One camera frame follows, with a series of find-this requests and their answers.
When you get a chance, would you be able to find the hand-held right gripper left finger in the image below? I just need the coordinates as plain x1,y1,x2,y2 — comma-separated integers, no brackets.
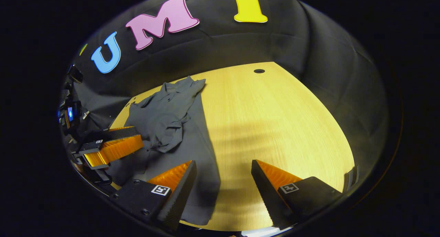
109,160,197,232

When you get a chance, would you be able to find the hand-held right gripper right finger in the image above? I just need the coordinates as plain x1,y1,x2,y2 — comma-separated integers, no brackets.
251,159,343,230

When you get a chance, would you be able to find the grey polo shirt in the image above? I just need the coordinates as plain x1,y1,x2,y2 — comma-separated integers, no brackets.
107,76,221,226

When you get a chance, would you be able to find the black backdrop cloth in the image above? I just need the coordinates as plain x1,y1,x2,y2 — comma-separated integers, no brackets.
58,0,391,196

